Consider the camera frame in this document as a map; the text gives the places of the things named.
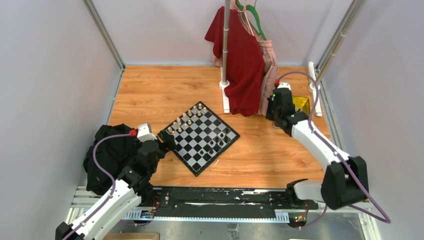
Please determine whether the black and white chessboard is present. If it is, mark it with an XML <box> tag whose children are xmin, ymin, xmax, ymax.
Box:
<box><xmin>158</xmin><ymin>101</ymin><xmax>240</xmax><ymax>177</ymax></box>

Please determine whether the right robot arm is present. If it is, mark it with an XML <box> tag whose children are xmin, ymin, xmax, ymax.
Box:
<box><xmin>266</xmin><ymin>82</ymin><xmax>369</xmax><ymax>210</ymax></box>

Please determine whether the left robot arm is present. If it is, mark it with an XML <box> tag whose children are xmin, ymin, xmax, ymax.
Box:
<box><xmin>55</xmin><ymin>123</ymin><xmax>176</xmax><ymax>240</ymax></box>

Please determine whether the yellow tray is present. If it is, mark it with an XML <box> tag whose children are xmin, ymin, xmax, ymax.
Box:
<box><xmin>272</xmin><ymin>96</ymin><xmax>311</xmax><ymax>131</ymax></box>

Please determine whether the pink garment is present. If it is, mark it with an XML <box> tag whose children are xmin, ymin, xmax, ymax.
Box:
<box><xmin>230</xmin><ymin>0</ymin><xmax>278</xmax><ymax>115</ymax></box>

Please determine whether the black cloth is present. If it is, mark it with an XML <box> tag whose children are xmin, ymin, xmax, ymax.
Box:
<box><xmin>83</xmin><ymin>124</ymin><xmax>142</xmax><ymax>196</ymax></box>

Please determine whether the white rack base foot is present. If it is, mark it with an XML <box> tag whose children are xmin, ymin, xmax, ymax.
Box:
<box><xmin>219</xmin><ymin>67</ymin><xmax>231</xmax><ymax>114</ymax></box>

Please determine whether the red shirt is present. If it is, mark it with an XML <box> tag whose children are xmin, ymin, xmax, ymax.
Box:
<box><xmin>224</xmin><ymin>9</ymin><xmax>265</xmax><ymax>117</ymax></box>

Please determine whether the green hanger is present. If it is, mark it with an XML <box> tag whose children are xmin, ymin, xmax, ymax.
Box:
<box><xmin>235</xmin><ymin>0</ymin><xmax>267</xmax><ymax>41</ymax></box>

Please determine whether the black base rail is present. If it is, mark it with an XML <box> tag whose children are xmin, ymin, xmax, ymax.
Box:
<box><xmin>140</xmin><ymin>186</ymin><xmax>319</xmax><ymax>223</ymax></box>

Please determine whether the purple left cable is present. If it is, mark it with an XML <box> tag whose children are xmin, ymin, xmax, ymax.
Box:
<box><xmin>62</xmin><ymin>133</ymin><xmax>137</xmax><ymax>240</ymax></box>

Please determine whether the purple cable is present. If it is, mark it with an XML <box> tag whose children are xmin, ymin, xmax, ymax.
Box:
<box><xmin>62</xmin><ymin>133</ymin><xmax>137</xmax><ymax>240</ymax></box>
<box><xmin>276</xmin><ymin>71</ymin><xmax>392</xmax><ymax>229</ymax></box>

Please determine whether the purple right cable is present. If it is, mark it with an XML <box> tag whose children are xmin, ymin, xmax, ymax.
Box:
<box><xmin>276</xmin><ymin>71</ymin><xmax>392</xmax><ymax>229</ymax></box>

